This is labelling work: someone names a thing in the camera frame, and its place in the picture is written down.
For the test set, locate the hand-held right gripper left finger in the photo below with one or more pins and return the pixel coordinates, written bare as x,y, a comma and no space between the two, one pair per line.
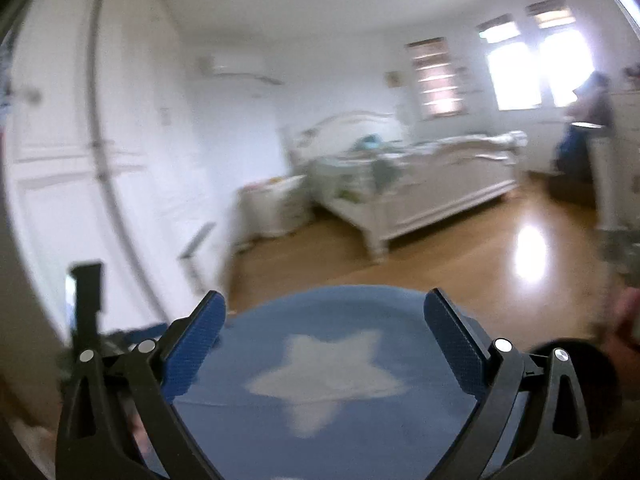
192,355

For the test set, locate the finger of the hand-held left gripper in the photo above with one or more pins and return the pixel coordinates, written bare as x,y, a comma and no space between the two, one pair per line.
89,305

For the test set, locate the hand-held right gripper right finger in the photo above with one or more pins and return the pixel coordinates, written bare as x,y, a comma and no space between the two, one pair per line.
452,345

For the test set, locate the white wardrobe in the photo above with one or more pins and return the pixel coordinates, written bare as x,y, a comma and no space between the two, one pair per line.
60,160

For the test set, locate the white bed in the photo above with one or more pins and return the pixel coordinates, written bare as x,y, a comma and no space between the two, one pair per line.
425,195

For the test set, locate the white nightstand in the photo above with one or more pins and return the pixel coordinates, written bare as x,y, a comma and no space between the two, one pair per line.
272,207

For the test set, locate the dark brown box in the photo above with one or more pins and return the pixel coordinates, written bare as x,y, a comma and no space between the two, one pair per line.
570,190

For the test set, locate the white bedding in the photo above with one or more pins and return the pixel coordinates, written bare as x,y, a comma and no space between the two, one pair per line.
450,147

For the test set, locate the white dresser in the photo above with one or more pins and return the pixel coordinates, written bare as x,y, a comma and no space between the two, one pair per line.
620,170

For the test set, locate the window with pink blind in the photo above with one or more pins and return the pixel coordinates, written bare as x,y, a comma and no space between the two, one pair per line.
437,80

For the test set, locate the white air conditioner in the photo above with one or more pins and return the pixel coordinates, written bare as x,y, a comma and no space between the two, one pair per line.
237,65

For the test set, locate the bright window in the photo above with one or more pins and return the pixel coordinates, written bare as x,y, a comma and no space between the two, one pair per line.
565,55
512,67

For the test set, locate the small wall picture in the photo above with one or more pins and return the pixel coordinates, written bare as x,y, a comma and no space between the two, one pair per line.
393,78

